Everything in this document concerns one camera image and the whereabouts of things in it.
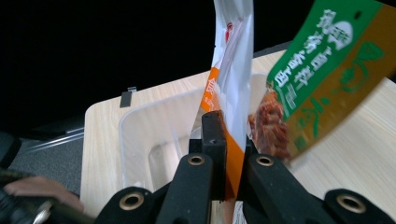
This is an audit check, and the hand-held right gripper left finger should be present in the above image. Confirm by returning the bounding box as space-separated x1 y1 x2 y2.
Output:
201 109 228 202

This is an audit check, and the black clip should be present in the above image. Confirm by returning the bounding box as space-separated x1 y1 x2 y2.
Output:
120 86 138 108

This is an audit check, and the clear plastic container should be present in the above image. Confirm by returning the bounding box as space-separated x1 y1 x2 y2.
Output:
118 73 270 194

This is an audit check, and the green seasoning packet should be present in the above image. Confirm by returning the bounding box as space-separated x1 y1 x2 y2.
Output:
247 0 396 166

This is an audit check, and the orange and clear powder packet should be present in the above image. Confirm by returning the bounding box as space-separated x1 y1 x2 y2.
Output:
199 0 255 224

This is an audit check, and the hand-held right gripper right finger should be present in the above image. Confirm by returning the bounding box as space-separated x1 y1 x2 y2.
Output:
244 134 260 157

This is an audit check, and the metal rod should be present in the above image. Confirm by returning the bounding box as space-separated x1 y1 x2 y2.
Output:
29 131 86 153

